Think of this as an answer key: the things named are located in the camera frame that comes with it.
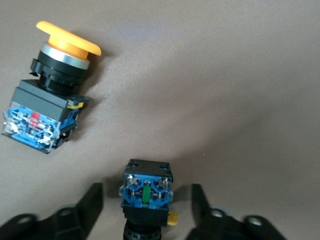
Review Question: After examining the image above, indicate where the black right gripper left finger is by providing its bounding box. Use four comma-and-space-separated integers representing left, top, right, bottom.
0, 182, 105, 240

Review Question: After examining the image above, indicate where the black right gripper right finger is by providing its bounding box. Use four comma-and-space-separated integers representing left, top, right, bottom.
186, 183, 287, 240

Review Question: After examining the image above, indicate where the yellow mushroom push button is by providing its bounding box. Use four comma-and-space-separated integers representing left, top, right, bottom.
119, 158, 180, 240
1, 20, 103, 155

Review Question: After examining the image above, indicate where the brown table cloth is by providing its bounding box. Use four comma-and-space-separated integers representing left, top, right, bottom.
0, 0, 320, 240

